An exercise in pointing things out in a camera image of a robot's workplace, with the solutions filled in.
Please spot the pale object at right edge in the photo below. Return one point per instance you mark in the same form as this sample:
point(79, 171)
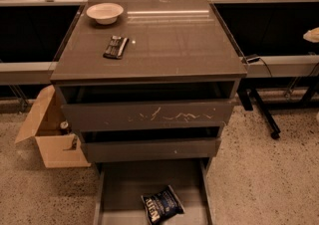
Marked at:
point(312, 35)

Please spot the grey top drawer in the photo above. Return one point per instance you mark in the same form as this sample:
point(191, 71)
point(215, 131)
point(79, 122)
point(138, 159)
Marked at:
point(147, 106)

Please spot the grey drawer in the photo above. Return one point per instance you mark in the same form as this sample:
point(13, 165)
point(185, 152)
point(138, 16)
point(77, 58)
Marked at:
point(123, 185)
point(151, 144)
point(147, 106)

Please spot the white bowl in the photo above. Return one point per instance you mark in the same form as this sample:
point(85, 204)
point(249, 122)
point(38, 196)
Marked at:
point(105, 13)

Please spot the grey bottom drawer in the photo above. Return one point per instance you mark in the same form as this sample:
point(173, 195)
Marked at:
point(123, 185)

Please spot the black rolling stand leg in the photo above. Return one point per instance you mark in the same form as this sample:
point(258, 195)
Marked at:
point(246, 95)

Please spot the grey drawer cabinet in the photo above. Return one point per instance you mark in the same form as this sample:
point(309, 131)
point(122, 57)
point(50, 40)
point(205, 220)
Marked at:
point(170, 41)

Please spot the open cardboard box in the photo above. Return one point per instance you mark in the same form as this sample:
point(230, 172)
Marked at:
point(59, 148)

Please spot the blue chip bag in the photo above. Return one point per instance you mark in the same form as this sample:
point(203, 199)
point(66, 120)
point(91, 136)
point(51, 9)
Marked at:
point(162, 205)

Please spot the round gauge in box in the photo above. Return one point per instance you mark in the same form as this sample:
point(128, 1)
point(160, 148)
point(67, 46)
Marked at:
point(64, 125)

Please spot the grey middle drawer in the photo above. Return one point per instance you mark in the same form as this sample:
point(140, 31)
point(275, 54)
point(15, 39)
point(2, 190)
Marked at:
point(151, 144)

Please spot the dark snack bar wrapper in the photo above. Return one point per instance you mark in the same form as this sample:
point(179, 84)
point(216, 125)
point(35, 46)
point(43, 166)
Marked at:
point(116, 47)

